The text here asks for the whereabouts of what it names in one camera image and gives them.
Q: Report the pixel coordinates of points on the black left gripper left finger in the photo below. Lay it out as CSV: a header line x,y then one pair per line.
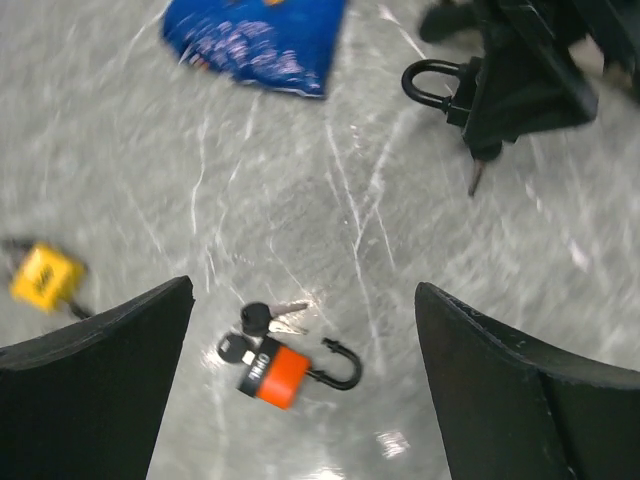
x,y
87,401

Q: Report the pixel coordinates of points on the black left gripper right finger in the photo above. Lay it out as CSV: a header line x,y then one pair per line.
x,y
510,406

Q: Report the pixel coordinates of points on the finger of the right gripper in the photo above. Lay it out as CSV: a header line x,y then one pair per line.
x,y
528,81

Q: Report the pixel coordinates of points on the black padlock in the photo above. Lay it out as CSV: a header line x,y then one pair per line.
x,y
458,105

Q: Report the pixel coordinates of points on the orange padlock key bunch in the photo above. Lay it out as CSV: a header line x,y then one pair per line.
x,y
257,321

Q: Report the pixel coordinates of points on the orange padlock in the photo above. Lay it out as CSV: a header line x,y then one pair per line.
x,y
276,372

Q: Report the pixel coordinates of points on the black padlock key bunch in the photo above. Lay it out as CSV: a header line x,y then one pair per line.
x,y
481,157

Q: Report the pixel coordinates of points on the blue Doritos chip bag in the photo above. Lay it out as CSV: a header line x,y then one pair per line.
x,y
285,46

